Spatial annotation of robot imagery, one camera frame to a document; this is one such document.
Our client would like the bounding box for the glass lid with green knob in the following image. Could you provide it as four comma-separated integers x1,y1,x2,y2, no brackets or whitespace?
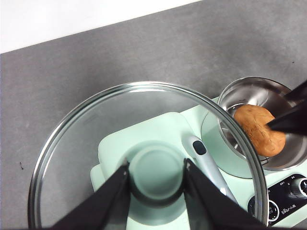
27,81,269,230

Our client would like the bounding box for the mint green steamer pot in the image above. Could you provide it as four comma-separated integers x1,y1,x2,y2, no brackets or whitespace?
201,76,307,180

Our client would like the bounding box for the mint green breakfast machine base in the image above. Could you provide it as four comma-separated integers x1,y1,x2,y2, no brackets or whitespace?
90,94,307,228

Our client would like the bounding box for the brown potato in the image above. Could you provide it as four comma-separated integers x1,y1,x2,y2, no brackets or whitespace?
234,104,286,157

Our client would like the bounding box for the silver control knob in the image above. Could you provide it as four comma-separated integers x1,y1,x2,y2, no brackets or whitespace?
287,177,307,201
248,198,282,228

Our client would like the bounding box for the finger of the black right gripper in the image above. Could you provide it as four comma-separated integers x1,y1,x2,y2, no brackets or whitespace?
283,80,307,104
266,105,307,137

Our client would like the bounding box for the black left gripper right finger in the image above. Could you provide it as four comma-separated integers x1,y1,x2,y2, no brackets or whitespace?
183,158,267,230

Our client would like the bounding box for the silver griddle lid handle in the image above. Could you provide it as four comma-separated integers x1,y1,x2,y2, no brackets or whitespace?
181,135,238,204

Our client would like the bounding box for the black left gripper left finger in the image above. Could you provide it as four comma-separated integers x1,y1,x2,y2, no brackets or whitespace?
51,160,131,230

